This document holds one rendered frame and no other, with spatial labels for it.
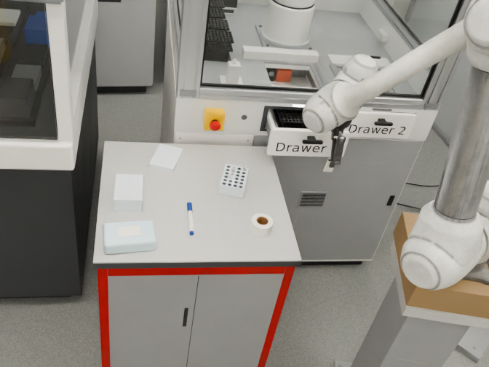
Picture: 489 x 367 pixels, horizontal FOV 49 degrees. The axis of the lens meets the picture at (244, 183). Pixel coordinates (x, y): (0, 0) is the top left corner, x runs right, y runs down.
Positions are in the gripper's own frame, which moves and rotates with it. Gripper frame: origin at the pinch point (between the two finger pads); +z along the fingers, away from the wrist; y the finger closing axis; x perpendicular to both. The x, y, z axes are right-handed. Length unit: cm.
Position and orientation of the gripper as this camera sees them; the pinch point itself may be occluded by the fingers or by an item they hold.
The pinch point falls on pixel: (324, 154)
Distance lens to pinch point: 188.4
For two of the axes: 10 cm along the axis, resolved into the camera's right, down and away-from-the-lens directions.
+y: -1.0, -8.0, 6.0
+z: -1.7, 6.0, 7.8
